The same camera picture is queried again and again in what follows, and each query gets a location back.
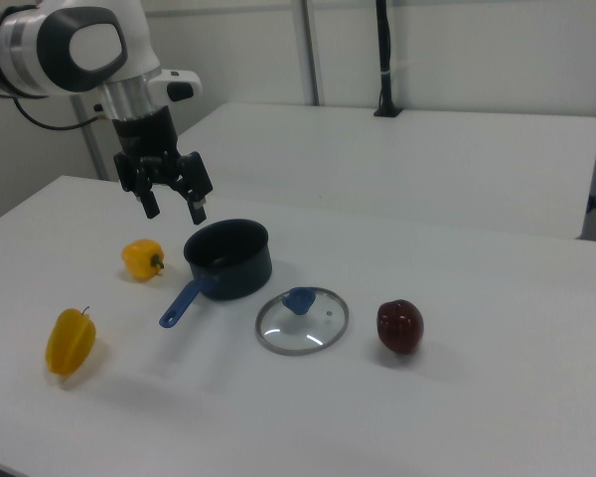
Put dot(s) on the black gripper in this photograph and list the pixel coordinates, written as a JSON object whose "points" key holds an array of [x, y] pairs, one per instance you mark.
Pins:
{"points": [[146, 136]]}

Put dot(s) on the glass lid with blue knob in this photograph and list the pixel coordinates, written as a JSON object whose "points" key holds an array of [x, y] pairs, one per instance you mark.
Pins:
{"points": [[298, 300]]}

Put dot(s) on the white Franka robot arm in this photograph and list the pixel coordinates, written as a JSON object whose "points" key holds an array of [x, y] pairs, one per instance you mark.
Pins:
{"points": [[25, 45]]}

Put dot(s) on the yellow toy bell pepper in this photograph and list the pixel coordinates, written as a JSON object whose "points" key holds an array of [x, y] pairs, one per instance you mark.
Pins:
{"points": [[139, 261]]}

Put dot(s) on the white side table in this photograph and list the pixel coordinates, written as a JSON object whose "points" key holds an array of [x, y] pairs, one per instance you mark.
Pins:
{"points": [[402, 164]]}

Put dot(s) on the black pole with base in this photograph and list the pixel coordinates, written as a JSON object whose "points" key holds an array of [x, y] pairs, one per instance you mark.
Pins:
{"points": [[387, 59]]}

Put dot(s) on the dark red toy apple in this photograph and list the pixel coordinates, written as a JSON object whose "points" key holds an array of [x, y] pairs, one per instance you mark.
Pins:
{"points": [[400, 325]]}

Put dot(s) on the white frame post behind arm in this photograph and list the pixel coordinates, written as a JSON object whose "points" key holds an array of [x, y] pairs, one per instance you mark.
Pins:
{"points": [[92, 144]]}

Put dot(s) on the white partition post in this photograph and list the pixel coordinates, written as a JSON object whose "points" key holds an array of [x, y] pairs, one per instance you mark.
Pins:
{"points": [[310, 49]]}

